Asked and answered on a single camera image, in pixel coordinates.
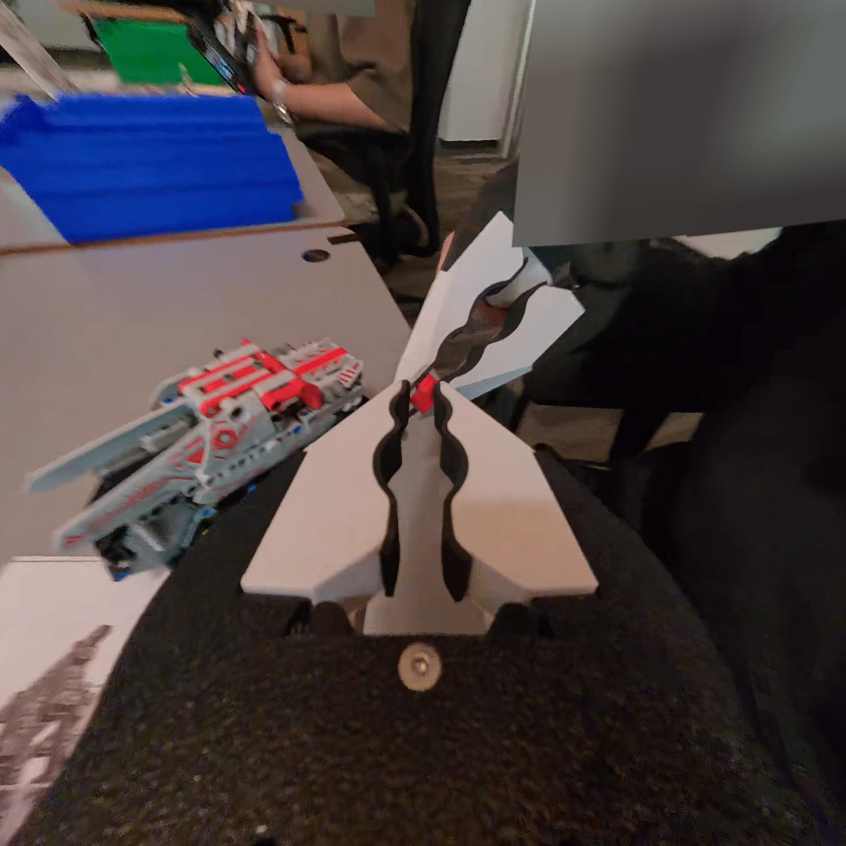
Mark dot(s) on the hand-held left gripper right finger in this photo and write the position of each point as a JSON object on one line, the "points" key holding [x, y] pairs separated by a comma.
{"points": [[522, 522]]}

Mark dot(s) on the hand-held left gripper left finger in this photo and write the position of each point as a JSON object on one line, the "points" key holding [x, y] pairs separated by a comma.
{"points": [[324, 515]]}

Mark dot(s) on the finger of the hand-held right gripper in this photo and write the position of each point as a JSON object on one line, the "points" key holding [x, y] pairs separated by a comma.
{"points": [[456, 297], [529, 330]]}

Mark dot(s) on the red toy brick connector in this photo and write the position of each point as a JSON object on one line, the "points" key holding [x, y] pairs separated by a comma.
{"points": [[423, 396]]}

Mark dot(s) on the grey red toy brick vehicle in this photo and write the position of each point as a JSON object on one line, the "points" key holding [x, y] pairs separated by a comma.
{"points": [[231, 410]]}

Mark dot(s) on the another person's forearm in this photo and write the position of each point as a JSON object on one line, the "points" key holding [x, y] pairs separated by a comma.
{"points": [[337, 106]]}

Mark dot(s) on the silver wristwatch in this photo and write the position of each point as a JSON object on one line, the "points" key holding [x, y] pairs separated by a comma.
{"points": [[283, 104]]}

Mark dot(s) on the white instruction booklet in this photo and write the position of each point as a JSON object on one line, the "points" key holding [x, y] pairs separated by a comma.
{"points": [[53, 628]]}

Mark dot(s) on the large blue storage bin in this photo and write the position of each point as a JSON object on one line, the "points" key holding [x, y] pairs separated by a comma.
{"points": [[152, 165]]}

